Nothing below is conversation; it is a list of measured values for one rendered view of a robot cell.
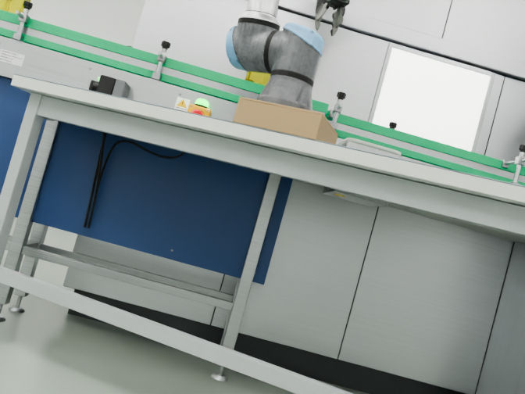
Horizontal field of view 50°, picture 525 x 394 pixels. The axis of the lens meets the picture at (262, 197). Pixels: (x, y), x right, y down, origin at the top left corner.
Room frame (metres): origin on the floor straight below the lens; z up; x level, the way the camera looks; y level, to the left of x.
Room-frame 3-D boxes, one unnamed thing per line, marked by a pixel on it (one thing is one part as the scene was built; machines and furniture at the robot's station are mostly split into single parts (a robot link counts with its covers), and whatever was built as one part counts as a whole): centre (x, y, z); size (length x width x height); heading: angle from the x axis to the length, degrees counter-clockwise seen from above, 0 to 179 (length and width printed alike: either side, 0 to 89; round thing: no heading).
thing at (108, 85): (1.78, 0.55, 0.79); 0.08 x 0.08 x 0.08; 2
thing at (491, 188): (2.10, -0.20, 0.73); 1.58 x 1.52 x 0.04; 71
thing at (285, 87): (1.47, 0.01, 0.87); 0.15 x 0.15 x 0.10
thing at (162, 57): (1.80, 0.44, 0.94); 0.07 x 0.04 x 0.13; 2
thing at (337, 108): (1.88, -0.16, 0.95); 0.17 x 0.03 x 0.12; 2
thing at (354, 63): (2.14, -0.29, 1.15); 0.90 x 0.03 x 0.34; 92
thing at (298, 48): (1.48, 0.01, 0.98); 0.13 x 0.12 x 0.14; 62
